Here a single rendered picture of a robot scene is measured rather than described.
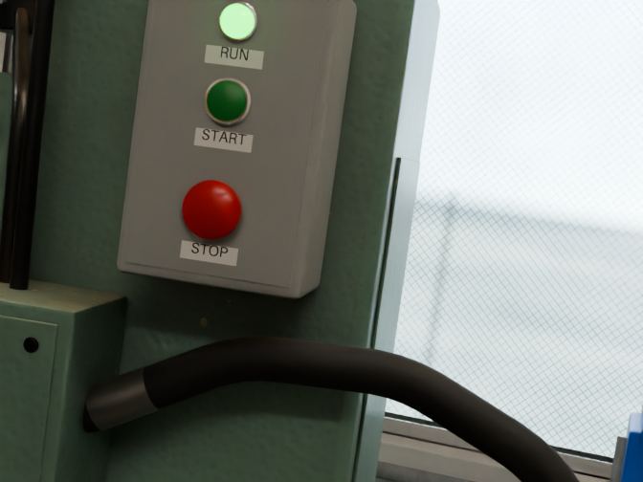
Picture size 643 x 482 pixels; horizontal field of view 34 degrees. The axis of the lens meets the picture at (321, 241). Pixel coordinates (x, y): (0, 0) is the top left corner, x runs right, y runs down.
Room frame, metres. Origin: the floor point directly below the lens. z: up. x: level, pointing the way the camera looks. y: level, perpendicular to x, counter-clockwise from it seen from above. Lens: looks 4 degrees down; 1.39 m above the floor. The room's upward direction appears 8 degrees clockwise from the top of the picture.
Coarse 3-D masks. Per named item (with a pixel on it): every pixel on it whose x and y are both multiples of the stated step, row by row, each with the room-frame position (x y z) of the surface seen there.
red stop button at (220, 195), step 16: (192, 192) 0.52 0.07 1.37; (208, 192) 0.52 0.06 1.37; (224, 192) 0.52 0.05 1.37; (192, 208) 0.52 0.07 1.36; (208, 208) 0.52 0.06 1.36; (224, 208) 0.52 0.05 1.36; (240, 208) 0.52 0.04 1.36; (192, 224) 0.52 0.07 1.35; (208, 224) 0.52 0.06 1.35; (224, 224) 0.52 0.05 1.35
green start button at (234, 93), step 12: (216, 84) 0.53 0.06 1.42; (228, 84) 0.53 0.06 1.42; (240, 84) 0.53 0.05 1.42; (216, 96) 0.53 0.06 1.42; (228, 96) 0.52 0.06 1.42; (240, 96) 0.52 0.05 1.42; (216, 108) 0.53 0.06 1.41; (228, 108) 0.52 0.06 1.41; (240, 108) 0.52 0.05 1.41; (216, 120) 0.53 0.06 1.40; (228, 120) 0.53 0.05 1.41; (240, 120) 0.53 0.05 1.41
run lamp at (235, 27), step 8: (224, 8) 0.53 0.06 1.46; (232, 8) 0.53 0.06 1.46; (240, 8) 0.52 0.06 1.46; (248, 8) 0.53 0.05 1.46; (224, 16) 0.53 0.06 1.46; (232, 16) 0.52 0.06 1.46; (240, 16) 0.52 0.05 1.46; (248, 16) 0.52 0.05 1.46; (256, 16) 0.53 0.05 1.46; (224, 24) 0.53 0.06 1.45; (232, 24) 0.52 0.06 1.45; (240, 24) 0.52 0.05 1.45; (248, 24) 0.52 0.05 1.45; (256, 24) 0.53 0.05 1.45; (224, 32) 0.53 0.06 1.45; (232, 32) 0.52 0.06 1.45; (240, 32) 0.52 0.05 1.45; (248, 32) 0.53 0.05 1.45; (232, 40) 0.53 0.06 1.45; (240, 40) 0.53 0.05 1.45
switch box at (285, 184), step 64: (192, 0) 0.53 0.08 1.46; (256, 0) 0.53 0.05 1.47; (320, 0) 0.52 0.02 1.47; (192, 64) 0.53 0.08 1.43; (320, 64) 0.52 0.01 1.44; (192, 128) 0.53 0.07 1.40; (256, 128) 0.53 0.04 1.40; (320, 128) 0.53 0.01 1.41; (128, 192) 0.54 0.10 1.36; (256, 192) 0.53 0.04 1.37; (320, 192) 0.54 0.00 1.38; (128, 256) 0.54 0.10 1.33; (256, 256) 0.53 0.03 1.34; (320, 256) 0.57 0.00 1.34
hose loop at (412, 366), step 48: (96, 384) 0.56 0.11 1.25; (144, 384) 0.55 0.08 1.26; (192, 384) 0.54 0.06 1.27; (336, 384) 0.54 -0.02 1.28; (384, 384) 0.53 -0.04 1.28; (432, 384) 0.53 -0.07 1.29; (480, 432) 0.53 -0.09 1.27; (528, 432) 0.53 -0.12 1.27; (528, 480) 0.53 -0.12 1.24; (576, 480) 0.53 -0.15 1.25
